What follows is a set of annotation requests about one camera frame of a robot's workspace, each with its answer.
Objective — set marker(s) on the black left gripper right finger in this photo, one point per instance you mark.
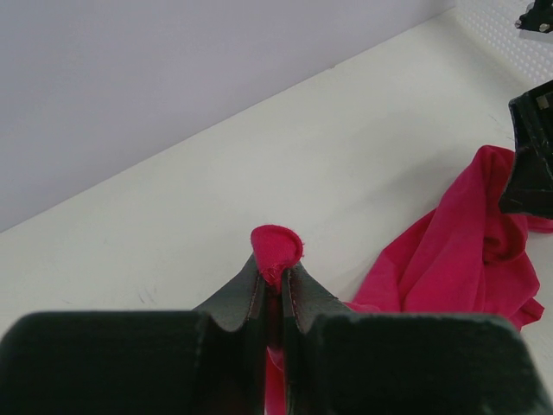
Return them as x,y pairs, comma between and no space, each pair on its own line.
338,361

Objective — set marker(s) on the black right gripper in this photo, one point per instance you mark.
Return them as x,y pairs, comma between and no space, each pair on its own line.
537,18

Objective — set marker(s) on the white perforated plastic basket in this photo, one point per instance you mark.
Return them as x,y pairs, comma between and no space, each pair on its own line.
493,22

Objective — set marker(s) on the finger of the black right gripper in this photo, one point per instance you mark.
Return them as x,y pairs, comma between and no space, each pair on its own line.
529,187

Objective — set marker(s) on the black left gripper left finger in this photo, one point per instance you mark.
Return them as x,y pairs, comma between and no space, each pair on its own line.
208,360

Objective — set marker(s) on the pink t shirt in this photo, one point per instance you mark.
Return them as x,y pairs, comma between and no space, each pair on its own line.
463,257

